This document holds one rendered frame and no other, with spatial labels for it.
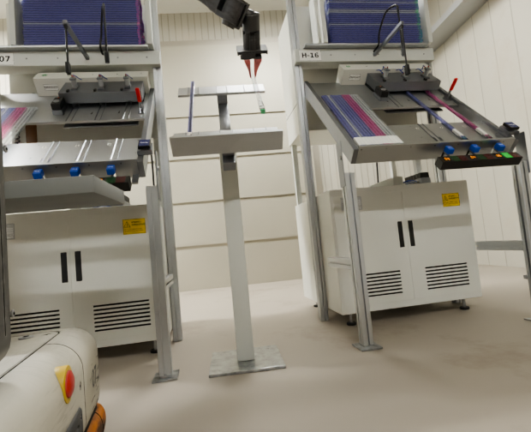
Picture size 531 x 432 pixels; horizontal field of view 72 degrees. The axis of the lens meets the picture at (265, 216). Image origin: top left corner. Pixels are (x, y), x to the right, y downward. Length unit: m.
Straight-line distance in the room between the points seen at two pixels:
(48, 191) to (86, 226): 0.72
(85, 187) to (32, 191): 0.11
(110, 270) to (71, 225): 0.24
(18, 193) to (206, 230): 2.97
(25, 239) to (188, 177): 2.41
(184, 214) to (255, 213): 0.73
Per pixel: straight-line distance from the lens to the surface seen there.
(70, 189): 0.93
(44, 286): 1.70
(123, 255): 1.61
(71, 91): 1.85
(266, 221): 3.83
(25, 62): 2.10
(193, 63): 4.29
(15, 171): 1.42
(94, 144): 1.49
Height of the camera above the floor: 0.41
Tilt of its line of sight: 4 degrees up
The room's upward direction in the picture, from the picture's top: 6 degrees counter-clockwise
